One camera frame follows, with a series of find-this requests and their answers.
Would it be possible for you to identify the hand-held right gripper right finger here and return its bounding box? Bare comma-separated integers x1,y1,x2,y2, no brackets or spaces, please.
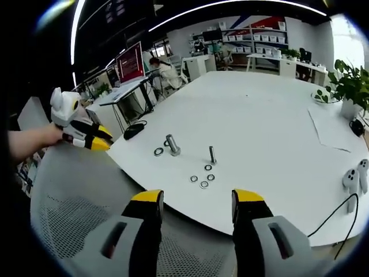
231,188,327,277

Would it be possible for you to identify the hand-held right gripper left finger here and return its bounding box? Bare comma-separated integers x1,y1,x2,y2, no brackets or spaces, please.
80,189,165,277

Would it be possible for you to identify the large metal threaded stud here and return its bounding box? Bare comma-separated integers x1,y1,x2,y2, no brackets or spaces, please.
165,134,182,158

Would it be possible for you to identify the person's left hand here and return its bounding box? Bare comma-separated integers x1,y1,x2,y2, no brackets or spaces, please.
42,122,66,147

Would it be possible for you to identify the white panel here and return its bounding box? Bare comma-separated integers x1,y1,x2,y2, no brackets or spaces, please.
17,96,50,131

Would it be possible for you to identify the black computer mouse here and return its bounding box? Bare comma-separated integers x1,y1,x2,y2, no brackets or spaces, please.
123,122,145,141

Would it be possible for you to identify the grey mesh office chair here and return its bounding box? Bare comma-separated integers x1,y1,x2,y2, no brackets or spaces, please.
29,140,240,277

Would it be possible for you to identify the grey standing desk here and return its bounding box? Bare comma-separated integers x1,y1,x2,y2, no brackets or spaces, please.
99,74,158,133

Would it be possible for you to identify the red screen monitor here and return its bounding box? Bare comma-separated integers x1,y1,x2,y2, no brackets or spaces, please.
115,40,146,87

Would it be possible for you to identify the white game controller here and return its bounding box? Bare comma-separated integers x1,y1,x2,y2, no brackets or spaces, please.
342,169,360,214
356,159,369,194

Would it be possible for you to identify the white counter cabinet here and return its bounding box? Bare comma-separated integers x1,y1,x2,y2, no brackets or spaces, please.
182,54,217,82

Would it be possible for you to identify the white paper sheet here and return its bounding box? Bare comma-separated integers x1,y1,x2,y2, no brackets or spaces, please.
306,106,353,153

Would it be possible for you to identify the small black device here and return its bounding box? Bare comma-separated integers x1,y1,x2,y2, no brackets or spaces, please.
349,118,365,137

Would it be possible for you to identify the black monitor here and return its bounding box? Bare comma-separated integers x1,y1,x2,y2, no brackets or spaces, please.
201,28,223,43

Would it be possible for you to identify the white plate with leaves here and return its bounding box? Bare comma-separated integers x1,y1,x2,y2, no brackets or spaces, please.
310,88,344,104

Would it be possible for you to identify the green potted plant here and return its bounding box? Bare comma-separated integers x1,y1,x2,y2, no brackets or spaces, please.
325,58,369,121

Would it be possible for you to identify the shelf with white bins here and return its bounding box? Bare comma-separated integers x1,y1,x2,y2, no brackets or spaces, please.
221,20,289,56

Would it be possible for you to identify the black cable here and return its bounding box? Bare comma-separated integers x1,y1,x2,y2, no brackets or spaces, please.
306,192,360,260

